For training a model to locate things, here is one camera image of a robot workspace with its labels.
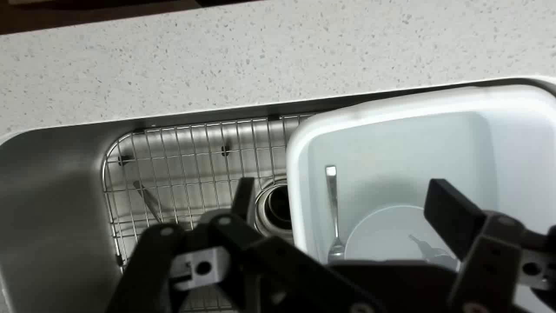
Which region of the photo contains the white round plate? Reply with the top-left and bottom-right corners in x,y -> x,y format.
346,203 -> 459,265

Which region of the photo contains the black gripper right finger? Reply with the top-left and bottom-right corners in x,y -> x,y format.
422,177 -> 556,313

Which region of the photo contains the white plastic tub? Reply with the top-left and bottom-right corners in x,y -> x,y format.
285,83 -> 556,274

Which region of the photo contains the stainless steel sink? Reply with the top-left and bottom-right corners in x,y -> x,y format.
0,76 -> 556,313

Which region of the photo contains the silver metal spoon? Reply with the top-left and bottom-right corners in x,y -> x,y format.
323,163 -> 348,265
131,178 -> 171,225

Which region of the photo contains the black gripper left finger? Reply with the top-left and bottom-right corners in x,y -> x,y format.
106,175 -> 379,313

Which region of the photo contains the round sink drain strainer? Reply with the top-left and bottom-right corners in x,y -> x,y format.
250,175 -> 297,239

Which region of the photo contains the wire sink grid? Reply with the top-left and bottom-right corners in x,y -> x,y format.
101,112 -> 318,313

